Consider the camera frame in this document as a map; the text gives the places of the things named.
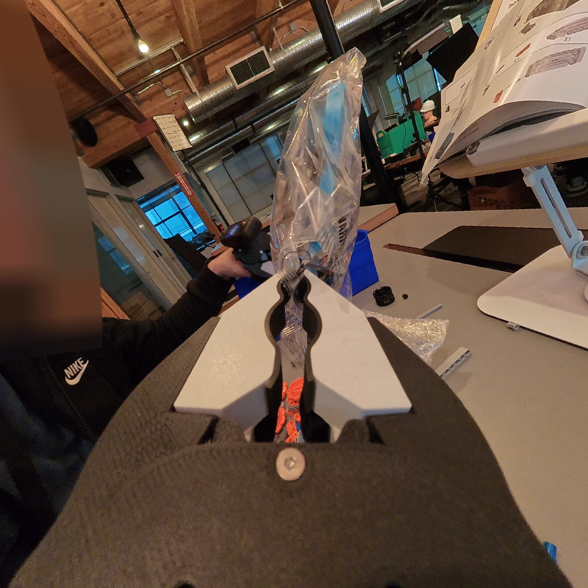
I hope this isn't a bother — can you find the person's left hand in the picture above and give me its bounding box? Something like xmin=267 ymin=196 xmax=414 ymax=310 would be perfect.
xmin=208 ymin=250 xmax=253 ymax=280

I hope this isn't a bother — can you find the bubble wrap bag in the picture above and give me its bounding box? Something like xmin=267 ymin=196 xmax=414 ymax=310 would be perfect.
xmin=363 ymin=310 xmax=450 ymax=366

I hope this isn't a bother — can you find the white vent grille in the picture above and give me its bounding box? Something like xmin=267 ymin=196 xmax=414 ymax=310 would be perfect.
xmin=225 ymin=46 xmax=276 ymax=90

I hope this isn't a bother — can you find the blue labelled plastic bin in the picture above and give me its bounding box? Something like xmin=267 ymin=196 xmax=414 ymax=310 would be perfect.
xmin=234 ymin=228 xmax=379 ymax=299

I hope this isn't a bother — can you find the green plastic bin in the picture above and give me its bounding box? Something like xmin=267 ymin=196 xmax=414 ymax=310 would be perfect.
xmin=376 ymin=120 xmax=428 ymax=159

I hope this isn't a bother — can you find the set of orange toothed wheels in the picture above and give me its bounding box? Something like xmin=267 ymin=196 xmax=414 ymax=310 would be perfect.
xmin=275 ymin=377 xmax=306 ymax=444

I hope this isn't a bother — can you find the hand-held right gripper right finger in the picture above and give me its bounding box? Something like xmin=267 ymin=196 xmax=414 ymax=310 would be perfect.
xmin=296 ymin=271 xmax=413 ymax=444

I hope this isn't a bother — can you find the white and wood book stand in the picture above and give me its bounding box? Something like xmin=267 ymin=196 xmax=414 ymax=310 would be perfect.
xmin=439 ymin=108 xmax=588 ymax=350

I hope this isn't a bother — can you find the person's black jacket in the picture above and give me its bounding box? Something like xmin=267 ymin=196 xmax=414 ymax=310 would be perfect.
xmin=0 ymin=317 xmax=138 ymax=575

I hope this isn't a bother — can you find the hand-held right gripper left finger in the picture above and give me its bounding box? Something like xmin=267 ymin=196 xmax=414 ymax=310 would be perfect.
xmin=174 ymin=271 xmax=288 ymax=444

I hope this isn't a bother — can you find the black light stand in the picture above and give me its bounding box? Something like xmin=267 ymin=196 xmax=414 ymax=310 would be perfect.
xmin=395 ymin=51 xmax=455 ymax=212

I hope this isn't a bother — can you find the clear bag with blue parts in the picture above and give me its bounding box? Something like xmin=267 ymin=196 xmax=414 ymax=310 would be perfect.
xmin=270 ymin=47 xmax=366 ymax=368

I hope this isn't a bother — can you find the pile of small building pieces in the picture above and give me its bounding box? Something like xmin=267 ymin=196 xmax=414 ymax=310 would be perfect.
xmin=275 ymin=377 xmax=306 ymax=444

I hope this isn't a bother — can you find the light grey long beam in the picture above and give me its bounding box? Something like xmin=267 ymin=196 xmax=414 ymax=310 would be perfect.
xmin=435 ymin=348 xmax=471 ymax=379

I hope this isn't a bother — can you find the silver air duct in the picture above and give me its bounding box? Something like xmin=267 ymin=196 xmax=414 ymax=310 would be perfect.
xmin=184 ymin=0 xmax=405 ymax=125

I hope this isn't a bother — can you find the white paper notice board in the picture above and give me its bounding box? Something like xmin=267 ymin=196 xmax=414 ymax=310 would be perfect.
xmin=152 ymin=112 xmax=194 ymax=151

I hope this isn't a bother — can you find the white instruction booklet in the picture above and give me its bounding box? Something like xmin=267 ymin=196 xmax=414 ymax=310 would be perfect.
xmin=420 ymin=0 xmax=588 ymax=184

